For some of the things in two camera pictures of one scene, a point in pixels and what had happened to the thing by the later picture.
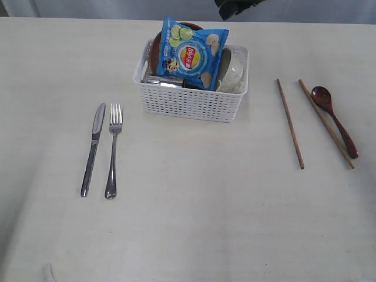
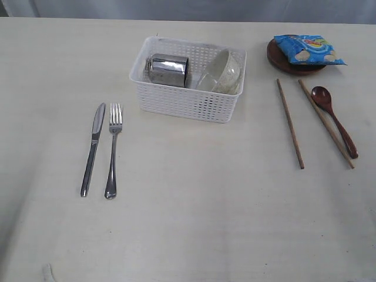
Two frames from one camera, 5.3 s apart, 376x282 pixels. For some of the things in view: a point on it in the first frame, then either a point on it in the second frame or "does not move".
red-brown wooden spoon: (323, 97) does not move
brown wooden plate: (155, 46) -> (279, 57)
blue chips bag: (193, 54) -> (307, 50)
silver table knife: (97, 126) does not move
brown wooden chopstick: (301, 162) does not move
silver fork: (116, 123) does not move
